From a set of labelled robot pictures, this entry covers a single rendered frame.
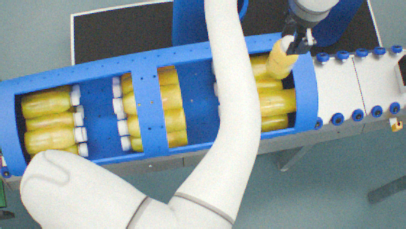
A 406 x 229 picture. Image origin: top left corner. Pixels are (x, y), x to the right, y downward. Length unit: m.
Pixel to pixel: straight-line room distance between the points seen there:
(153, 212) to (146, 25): 1.97
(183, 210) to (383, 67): 1.27
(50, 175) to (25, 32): 2.19
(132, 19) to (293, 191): 1.07
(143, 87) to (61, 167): 0.69
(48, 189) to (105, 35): 1.95
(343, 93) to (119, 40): 1.19
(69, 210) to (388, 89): 1.37
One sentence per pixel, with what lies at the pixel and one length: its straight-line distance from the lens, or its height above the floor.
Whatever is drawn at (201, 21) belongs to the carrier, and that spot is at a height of 0.68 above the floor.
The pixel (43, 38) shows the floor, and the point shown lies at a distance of 3.00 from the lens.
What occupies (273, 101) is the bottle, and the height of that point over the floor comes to 1.12.
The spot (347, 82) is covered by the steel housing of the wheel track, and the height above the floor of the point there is 0.93.
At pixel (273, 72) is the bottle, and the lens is 1.53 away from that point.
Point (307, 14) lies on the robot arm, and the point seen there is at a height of 1.68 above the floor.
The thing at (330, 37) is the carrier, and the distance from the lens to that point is 2.72.
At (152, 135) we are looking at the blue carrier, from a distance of 1.56.
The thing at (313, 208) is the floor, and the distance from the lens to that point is 2.80.
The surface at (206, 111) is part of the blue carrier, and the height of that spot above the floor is 0.96.
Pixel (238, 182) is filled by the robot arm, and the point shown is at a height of 1.82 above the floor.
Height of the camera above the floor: 2.71
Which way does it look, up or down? 75 degrees down
